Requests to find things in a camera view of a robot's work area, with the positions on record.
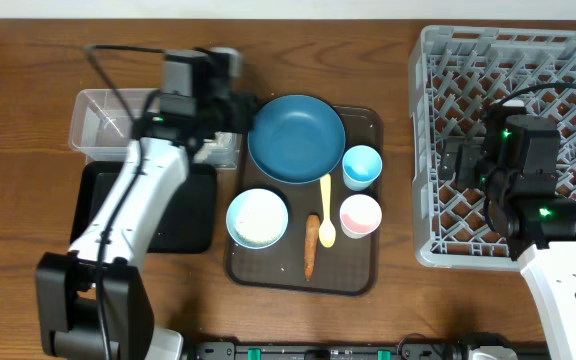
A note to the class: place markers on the pink white cup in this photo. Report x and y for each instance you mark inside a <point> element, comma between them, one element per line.
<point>360,215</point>

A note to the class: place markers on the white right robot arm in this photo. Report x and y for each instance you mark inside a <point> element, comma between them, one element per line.
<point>514,166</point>

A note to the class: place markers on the clear plastic bin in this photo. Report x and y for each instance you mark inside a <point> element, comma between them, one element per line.
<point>101,129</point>

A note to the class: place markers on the dark blue plate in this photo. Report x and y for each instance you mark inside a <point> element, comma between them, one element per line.
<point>297,139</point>

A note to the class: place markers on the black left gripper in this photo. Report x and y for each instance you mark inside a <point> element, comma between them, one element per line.
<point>248,105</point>

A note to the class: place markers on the light blue rice bowl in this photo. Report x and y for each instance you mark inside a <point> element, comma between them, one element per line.
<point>257,218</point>

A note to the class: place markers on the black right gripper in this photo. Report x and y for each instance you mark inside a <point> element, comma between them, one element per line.
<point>469,153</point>

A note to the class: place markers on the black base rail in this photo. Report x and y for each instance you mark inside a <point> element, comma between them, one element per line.
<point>231,351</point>

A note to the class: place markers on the black tray bin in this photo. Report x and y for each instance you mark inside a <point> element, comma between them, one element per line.
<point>186,226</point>

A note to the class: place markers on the brown serving tray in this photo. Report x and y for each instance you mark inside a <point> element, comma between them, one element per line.
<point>348,268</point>

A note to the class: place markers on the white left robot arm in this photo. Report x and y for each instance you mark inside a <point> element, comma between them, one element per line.
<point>92,301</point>

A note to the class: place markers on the light blue cup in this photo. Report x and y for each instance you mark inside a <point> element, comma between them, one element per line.
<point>361,166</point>

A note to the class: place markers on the orange carrot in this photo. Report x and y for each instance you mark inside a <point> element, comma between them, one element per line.
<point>310,245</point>

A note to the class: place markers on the yellow plastic spoon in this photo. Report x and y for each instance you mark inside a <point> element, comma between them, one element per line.
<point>327,231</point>

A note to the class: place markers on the grey dishwasher rack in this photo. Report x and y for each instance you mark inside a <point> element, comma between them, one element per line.
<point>454,72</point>

